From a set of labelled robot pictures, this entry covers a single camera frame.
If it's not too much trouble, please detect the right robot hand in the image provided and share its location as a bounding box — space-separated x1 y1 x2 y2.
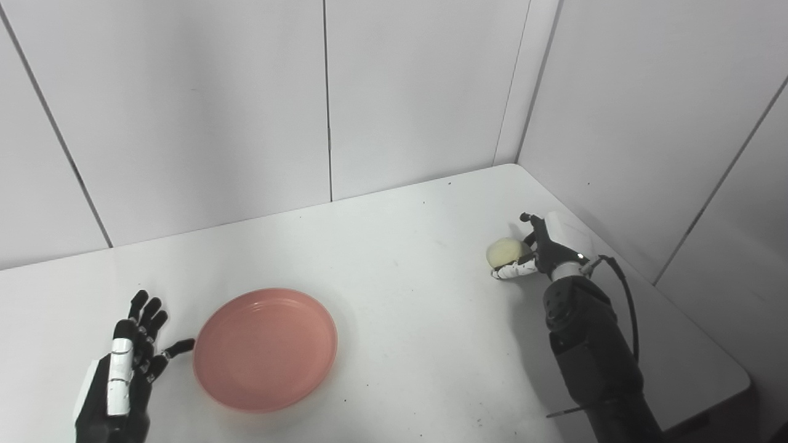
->
491 211 597 281

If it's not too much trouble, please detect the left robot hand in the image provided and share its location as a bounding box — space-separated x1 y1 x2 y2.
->
73 290 196 443

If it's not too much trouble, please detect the cream steamed bun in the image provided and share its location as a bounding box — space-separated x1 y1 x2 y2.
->
486 237 531 269

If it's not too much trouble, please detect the pink plate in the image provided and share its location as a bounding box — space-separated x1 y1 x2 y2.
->
193 288 339 413

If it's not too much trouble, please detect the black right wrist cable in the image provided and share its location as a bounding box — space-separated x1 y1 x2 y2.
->
580 255 641 364

